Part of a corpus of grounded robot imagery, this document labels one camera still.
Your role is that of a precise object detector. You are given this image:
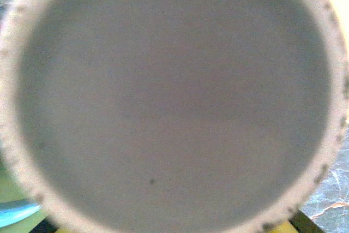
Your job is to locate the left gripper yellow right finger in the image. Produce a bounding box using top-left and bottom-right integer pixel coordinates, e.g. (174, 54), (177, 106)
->
(272, 208), (324, 233)

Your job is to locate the grey mug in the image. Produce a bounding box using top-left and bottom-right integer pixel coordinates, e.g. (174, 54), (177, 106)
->
(0, 0), (349, 233)

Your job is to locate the blue mug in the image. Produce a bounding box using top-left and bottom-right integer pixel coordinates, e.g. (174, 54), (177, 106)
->
(0, 198), (41, 224)

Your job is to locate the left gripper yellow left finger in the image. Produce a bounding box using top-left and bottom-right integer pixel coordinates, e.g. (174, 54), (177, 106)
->
(37, 215), (92, 233)

